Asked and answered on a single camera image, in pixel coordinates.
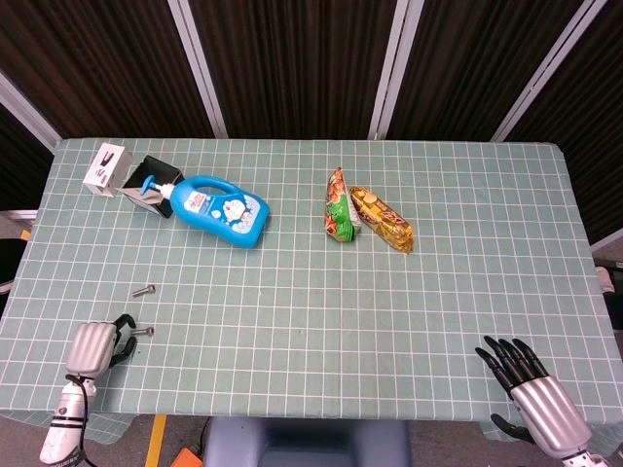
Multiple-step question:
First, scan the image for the blue detergent pump bottle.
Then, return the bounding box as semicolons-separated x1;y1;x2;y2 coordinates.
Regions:
140;174;272;250

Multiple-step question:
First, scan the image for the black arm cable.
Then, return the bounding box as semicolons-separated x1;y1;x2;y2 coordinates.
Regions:
65;373;98;467

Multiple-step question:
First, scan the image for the dark brown partition panel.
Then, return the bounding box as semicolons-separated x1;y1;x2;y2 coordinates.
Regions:
388;0;593;142
505;0;623;244
189;0;398;140
0;0;215;140

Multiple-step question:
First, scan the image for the orange floor device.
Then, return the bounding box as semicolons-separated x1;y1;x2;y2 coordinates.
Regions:
169;447;203;467

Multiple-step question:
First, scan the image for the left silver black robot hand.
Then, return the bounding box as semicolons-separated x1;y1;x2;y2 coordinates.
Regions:
65;313;138;378

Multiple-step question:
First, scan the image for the gold biscuit packet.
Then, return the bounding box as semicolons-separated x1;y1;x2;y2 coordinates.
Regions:
348;186;415;254

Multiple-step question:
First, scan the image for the yellow floor tape strip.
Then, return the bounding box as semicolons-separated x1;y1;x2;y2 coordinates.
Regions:
144;413;167;467

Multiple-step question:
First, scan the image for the green snack bag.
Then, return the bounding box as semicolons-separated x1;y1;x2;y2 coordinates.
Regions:
324;167;364;243

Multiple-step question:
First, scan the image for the open black cardboard box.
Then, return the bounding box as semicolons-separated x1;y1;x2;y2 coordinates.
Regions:
120;154;185;219

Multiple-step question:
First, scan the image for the green checked tablecloth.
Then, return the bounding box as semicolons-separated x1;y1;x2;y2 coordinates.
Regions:
0;137;623;445

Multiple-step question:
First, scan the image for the white partition frame post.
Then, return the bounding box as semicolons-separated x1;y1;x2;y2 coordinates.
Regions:
368;0;415;141
167;0;229;140
0;71;60;150
491;0;609;142

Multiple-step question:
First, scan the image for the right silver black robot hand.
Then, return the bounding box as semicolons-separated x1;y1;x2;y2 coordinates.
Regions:
475;335;594;458

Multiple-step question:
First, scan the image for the white product box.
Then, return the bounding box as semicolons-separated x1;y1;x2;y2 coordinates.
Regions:
81;142;133;198

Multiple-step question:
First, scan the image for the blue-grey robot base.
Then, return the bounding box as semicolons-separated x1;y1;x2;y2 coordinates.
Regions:
202;416;413;467

